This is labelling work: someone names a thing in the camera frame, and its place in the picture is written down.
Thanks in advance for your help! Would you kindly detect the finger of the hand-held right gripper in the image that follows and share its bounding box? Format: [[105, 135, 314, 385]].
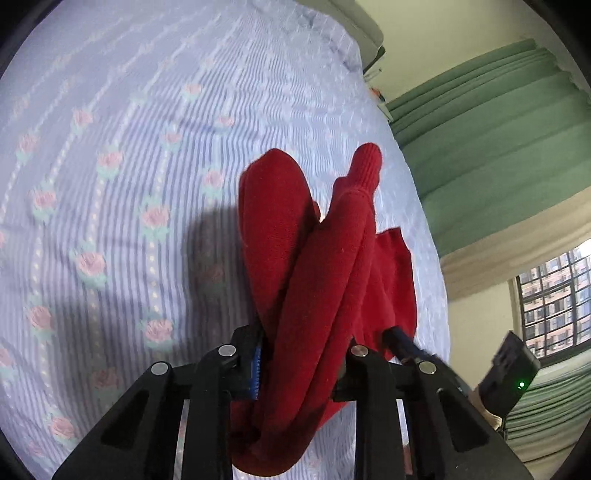
[[382, 325, 445, 368]]

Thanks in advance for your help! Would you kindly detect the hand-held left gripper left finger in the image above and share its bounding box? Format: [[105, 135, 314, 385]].
[[52, 323, 265, 480]]

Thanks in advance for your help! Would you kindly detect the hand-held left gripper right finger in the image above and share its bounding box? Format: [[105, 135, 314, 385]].
[[331, 342, 533, 480]]

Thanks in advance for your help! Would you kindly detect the red cartoon print sweater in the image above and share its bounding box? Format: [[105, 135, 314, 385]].
[[228, 142, 419, 475]]

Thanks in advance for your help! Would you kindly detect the green curtain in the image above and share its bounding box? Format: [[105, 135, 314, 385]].
[[501, 362, 591, 463], [385, 39, 591, 260]]

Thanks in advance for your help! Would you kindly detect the black framed window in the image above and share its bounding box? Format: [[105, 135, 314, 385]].
[[510, 247, 591, 363]]

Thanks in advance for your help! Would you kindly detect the beige curtain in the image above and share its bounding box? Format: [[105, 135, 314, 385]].
[[438, 231, 591, 302]]

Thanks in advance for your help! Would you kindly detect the blue floral striped bed sheet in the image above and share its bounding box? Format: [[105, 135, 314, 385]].
[[0, 0, 451, 480]]

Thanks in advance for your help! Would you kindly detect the white nightstand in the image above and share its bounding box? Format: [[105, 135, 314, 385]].
[[369, 85, 394, 123]]

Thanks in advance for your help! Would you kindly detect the grey padded headboard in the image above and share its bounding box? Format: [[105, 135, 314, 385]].
[[330, 0, 387, 77]]

